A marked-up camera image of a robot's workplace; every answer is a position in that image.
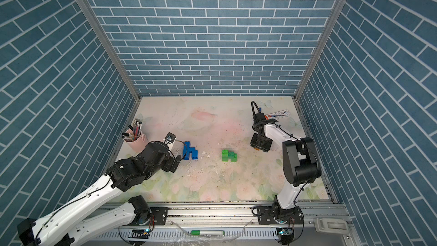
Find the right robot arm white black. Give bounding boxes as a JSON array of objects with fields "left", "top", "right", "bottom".
[{"left": 250, "top": 104, "right": 322, "bottom": 224}]

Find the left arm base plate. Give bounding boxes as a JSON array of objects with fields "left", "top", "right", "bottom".
[{"left": 150, "top": 207, "right": 169, "bottom": 226}]

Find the long blue lego brick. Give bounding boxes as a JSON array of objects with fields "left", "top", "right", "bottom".
[{"left": 184, "top": 147, "right": 196, "bottom": 156}]

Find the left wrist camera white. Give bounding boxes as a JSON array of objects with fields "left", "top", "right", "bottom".
[{"left": 164, "top": 132, "right": 176, "bottom": 151}]

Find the bundle of pens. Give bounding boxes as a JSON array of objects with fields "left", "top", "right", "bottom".
[{"left": 122, "top": 118, "right": 142, "bottom": 142}]

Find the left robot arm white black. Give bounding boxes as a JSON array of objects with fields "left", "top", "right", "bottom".
[{"left": 17, "top": 136, "right": 183, "bottom": 246}]

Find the white plastic handle part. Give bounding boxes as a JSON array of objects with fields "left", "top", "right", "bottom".
[{"left": 314, "top": 218, "right": 350, "bottom": 235}]

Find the white toothpaste tube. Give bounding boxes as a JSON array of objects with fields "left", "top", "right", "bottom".
[{"left": 265, "top": 109, "right": 290, "bottom": 120}]

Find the green marker on rail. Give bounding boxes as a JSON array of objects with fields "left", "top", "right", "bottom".
[{"left": 190, "top": 230, "right": 225, "bottom": 236}]

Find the aluminium front rail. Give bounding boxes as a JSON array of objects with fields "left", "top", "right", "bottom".
[{"left": 90, "top": 202, "right": 352, "bottom": 244}]

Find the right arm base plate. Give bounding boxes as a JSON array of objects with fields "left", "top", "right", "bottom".
[{"left": 252, "top": 206, "right": 305, "bottom": 225}]

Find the pink pen bucket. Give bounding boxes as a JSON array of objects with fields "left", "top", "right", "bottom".
[{"left": 122, "top": 131, "right": 149, "bottom": 153}]

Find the long green lego brick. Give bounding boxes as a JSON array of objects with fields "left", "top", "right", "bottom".
[{"left": 222, "top": 151, "right": 237, "bottom": 158}]

